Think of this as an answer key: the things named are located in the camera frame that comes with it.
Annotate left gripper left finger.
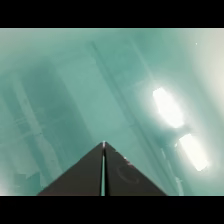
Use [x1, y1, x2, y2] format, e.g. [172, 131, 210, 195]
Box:
[37, 141, 104, 197]

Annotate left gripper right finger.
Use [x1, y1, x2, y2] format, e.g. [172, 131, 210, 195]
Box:
[103, 141, 168, 197]

